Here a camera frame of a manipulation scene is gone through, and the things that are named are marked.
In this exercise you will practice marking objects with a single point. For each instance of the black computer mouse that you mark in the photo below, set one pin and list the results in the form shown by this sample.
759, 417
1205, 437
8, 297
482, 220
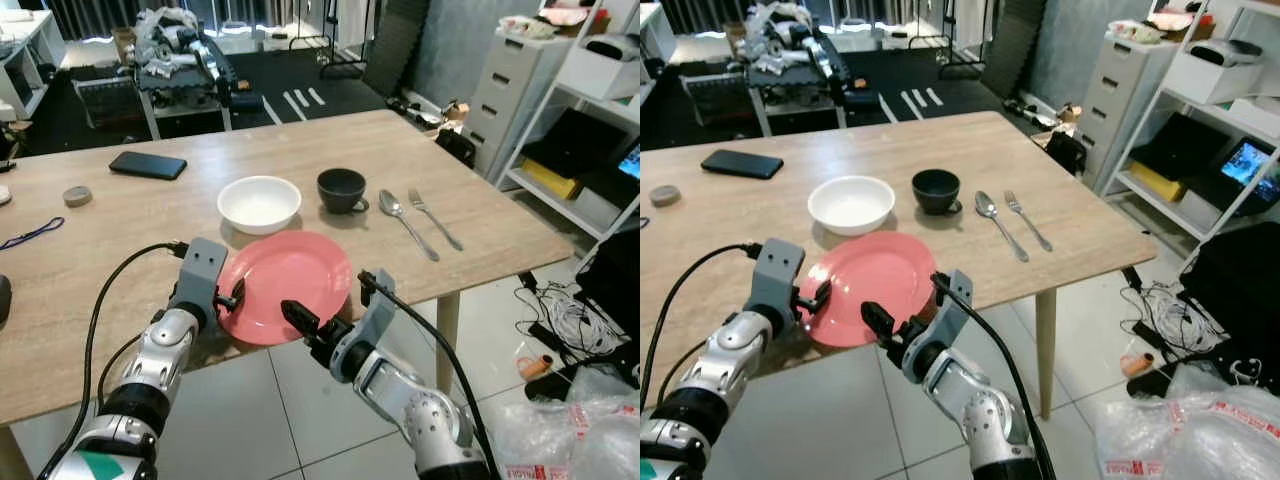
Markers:
4, 300

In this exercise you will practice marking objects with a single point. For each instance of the black backpack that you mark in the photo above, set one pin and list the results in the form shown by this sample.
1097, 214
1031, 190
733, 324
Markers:
455, 148
1066, 152

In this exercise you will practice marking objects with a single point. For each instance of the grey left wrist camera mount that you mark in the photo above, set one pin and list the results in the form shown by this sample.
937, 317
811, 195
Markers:
200, 270
780, 272

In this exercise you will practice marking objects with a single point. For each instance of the clear plastic bag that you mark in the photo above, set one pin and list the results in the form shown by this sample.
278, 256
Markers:
580, 430
1200, 430

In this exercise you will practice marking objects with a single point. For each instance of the wooden table leg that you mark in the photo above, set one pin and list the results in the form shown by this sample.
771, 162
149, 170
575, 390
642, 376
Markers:
447, 340
1046, 350

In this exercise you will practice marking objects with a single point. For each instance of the silver metal fork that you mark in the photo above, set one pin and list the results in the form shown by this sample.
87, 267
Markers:
1031, 222
437, 220

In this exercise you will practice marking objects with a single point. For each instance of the small orange roll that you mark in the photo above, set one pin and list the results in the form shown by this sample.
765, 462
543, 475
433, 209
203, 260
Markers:
533, 366
1137, 363

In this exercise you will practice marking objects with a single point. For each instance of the white open shelf unit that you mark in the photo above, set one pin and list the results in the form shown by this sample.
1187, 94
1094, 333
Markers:
40, 40
660, 35

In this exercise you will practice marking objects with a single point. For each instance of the white ceramic bowl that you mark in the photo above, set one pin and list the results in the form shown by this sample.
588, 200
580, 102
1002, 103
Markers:
851, 204
259, 203

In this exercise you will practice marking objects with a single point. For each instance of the small round grey tin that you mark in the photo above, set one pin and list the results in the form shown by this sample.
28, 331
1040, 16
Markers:
77, 196
665, 196

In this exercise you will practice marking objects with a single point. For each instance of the yellow box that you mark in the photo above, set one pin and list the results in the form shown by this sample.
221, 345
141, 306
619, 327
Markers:
550, 180
1158, 183

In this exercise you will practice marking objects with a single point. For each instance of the white metal shelf rack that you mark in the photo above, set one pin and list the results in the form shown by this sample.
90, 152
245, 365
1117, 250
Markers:
1150, 195
545, 195

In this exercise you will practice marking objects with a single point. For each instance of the grey robot on cart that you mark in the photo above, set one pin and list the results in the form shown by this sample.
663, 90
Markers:
185, 50
790, 50

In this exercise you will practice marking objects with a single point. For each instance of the pink and white dish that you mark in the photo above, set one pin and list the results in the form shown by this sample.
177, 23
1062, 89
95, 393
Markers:
1172, 21
566, 16

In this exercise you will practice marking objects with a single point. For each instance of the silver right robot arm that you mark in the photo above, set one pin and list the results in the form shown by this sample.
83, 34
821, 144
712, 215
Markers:
400, 395
975, 395

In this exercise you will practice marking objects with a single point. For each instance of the white printer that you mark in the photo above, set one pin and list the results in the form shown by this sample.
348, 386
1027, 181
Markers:
1210, 75
600, 70

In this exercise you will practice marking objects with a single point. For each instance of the white drawer cabinet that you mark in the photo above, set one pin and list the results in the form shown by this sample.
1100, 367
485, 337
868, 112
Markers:
505, 90
1115, 100

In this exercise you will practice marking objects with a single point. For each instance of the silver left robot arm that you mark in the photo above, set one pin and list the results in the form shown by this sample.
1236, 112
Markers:
735, 350
160, 350

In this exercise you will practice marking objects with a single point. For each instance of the black foam panel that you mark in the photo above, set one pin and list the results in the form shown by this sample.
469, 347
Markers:
1012, 50
395, 50

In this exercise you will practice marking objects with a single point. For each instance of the white crumpled cloth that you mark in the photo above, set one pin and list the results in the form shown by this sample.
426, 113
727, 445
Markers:
525, 28
1135, 33

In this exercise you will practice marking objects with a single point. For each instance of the black case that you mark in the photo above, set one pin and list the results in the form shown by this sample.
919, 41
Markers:
1185, 145
575, 145

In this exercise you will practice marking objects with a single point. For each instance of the pink round plate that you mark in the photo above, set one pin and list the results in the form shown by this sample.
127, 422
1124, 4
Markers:
285, 287
868, 290

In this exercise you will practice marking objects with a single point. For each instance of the black suitcase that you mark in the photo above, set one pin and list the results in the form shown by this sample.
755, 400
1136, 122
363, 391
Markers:
1235, 290
615, 280

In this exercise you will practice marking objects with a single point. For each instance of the black smartphone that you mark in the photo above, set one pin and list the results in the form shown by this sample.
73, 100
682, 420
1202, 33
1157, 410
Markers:
741, 164
148, 165

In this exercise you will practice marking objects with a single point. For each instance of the lit tablet screen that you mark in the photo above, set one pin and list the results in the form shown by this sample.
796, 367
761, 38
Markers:
1245, 165
630, 165

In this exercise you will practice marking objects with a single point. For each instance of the silver metal spoon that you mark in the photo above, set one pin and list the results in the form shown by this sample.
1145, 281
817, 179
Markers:
389, 203
986, 204

